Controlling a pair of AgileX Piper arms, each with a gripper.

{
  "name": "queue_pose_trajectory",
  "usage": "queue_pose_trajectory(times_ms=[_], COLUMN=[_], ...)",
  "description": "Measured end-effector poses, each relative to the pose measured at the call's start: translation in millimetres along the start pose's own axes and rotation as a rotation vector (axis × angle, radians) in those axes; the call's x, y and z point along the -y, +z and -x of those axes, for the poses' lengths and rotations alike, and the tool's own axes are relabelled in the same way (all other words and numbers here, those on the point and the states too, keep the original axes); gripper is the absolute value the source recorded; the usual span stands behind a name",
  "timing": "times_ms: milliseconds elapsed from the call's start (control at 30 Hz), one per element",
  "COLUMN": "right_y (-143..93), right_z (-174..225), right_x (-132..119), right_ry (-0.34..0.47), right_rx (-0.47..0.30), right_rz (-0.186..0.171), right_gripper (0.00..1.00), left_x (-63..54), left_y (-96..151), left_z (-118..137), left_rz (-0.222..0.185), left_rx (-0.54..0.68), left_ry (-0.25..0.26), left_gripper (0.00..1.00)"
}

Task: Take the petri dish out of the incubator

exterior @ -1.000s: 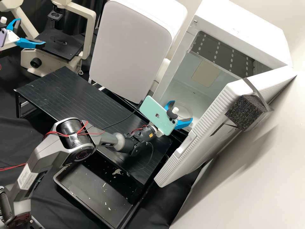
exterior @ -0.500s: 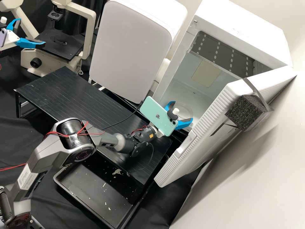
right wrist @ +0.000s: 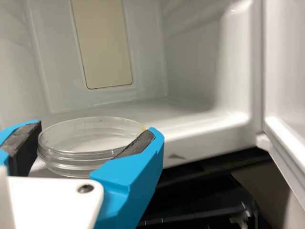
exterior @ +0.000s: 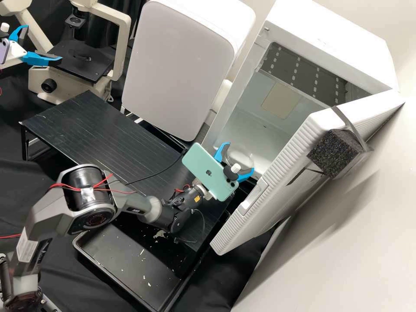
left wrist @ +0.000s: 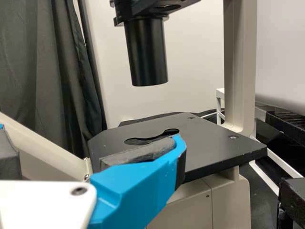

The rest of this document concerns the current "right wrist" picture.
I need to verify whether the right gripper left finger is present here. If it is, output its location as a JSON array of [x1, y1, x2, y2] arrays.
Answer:
[[0, 119, 42, 177]]

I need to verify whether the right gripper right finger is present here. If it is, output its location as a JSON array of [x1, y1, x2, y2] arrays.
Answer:
[[89, 127, 165, 229]]

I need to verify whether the petri dish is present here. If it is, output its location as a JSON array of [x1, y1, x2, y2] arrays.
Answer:
[[37, 116, 146, 178]]

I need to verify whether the white incubator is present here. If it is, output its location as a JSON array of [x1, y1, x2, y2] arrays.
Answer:
[[0, 0, 265, 171]]

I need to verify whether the incubator door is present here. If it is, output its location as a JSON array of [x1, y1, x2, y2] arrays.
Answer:
[[256, 0, 305, 229]]

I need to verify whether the black platform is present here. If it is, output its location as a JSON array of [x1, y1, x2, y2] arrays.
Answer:
[[137, 207, 241, 229]]

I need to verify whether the black tray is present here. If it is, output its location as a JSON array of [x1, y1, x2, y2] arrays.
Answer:
[[152, 171, 263, 229]]

